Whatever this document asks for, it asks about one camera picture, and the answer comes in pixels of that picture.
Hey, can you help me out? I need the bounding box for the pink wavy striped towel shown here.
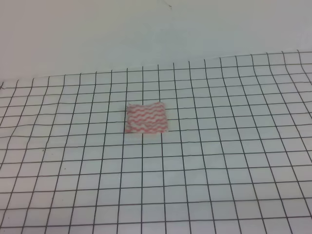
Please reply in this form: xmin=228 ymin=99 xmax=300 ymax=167
xmin=125 ymin=102 xmax=168 ymax=134

